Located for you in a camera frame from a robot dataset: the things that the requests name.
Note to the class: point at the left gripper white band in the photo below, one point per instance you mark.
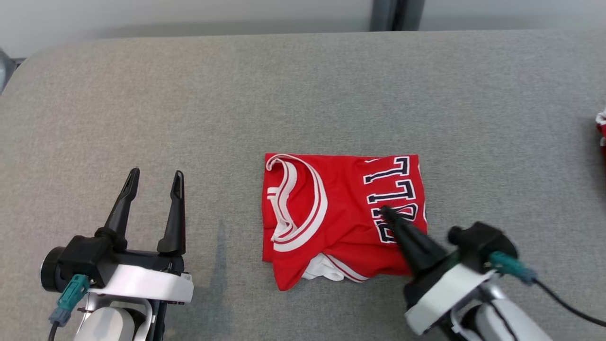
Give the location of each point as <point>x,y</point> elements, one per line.
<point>142,282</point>

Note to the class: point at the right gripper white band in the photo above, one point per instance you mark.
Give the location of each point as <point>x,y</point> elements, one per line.
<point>445,296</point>

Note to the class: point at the red and white lettered jersey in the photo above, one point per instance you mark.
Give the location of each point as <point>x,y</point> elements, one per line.
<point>341,222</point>

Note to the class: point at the red jersey with white trim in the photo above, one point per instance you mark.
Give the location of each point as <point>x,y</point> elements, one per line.
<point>602,132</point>

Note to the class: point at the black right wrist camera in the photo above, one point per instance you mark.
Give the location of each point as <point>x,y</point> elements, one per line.
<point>480,241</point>

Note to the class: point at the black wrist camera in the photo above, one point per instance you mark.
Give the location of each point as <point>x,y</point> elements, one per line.
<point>80,260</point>
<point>480,241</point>

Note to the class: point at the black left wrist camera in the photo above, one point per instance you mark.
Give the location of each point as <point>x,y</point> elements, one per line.
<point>80,260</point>

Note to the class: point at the teal right camera connector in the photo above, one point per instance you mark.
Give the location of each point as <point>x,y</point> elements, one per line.
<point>511,266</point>

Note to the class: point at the teal camera connector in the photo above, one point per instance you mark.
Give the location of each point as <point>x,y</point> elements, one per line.
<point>511,266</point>
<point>71,296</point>

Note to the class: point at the teal left camera connector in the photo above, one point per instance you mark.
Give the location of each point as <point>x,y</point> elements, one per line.
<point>71,296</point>

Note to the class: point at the grey post with cylinders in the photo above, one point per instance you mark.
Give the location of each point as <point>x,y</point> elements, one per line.
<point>395,14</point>

